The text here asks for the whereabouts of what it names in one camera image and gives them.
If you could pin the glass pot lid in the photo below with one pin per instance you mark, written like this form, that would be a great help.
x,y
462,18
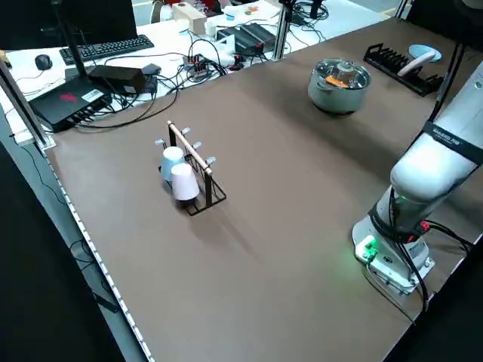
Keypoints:
x,y
358,75

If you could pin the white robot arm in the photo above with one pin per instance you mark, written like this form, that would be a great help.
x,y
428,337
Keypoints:
x,y
426,177

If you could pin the stainless steel pot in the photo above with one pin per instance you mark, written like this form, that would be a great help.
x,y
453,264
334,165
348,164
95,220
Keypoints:
x,y
336,100

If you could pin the white plate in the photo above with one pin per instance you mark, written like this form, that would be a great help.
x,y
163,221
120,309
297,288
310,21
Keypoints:
x,y
415,64

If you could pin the light blue plate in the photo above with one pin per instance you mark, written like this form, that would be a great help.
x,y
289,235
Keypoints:
x,y
419,49

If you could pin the white cup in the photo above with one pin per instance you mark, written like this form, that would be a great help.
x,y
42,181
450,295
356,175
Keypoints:
x,y
185,184

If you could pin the light blue cup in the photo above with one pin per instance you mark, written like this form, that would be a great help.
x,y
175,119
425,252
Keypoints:
x,y
171,160

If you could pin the grey usb hub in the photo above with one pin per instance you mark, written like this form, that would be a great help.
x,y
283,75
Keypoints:
x,y
196,66

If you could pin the black finned device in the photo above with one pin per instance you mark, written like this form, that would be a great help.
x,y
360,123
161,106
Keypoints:
x,y
249,35

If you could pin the black power adapter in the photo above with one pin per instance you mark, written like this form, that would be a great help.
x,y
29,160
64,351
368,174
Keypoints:
x,y
117,77

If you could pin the wooden box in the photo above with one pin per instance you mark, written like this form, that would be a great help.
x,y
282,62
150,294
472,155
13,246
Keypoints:
x,y
190,17

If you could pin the black keyboard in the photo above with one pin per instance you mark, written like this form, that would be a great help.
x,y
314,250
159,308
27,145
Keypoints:
x,y
109,47

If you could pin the black box with red mark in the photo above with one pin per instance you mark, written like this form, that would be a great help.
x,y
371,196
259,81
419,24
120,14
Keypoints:
x,y
68,102

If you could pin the black dish rack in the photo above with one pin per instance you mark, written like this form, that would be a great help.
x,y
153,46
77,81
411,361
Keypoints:
x,y
392,62

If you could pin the black metal stand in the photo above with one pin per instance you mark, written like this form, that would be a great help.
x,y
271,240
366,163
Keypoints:
x,y
71,45

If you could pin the black monitor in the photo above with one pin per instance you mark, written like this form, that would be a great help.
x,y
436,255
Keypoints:
x,y
94,19

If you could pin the black computer mouse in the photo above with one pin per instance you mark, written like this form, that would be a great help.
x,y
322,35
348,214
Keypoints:
x,y
42,62

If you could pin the aluminium post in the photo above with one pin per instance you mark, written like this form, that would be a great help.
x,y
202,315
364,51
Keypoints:
x,y
26,109
283,30

